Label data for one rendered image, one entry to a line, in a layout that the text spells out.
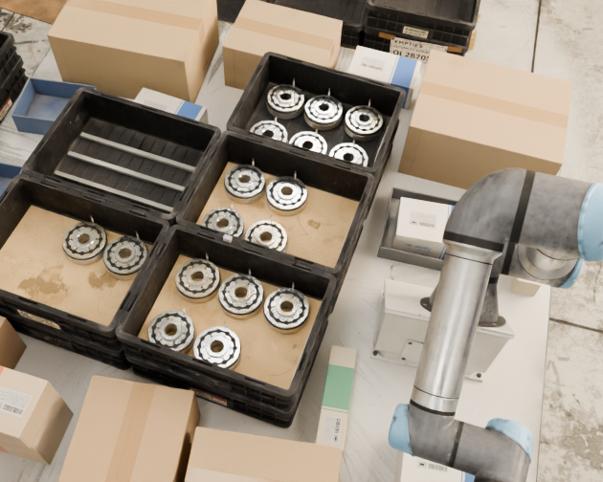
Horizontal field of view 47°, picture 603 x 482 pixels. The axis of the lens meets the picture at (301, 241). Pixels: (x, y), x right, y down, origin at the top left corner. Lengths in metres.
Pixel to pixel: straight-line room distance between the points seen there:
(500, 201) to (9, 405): 1.00
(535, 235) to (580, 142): 2.17
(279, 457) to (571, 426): 1.35
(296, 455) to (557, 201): 0.73
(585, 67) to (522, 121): 1.65
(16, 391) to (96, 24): 1.08
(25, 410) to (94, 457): 0.16
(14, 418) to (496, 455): 0.90
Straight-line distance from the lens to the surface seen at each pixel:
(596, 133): 3.33
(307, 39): 2.12
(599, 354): 2.73
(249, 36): 2.12
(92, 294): 1.69
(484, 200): 1.10
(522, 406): 1.77
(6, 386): 1.54
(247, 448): 1.48
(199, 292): 1.61
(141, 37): 2.09
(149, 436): 1.50
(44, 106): 2.24
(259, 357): 1.57
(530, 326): 1.86
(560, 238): 1.11
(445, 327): 1.12
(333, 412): 1.61
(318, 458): 1.47
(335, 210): 1.76
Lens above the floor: 2.28
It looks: 58 degrees down
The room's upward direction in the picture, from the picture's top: 4 degrees clockwise
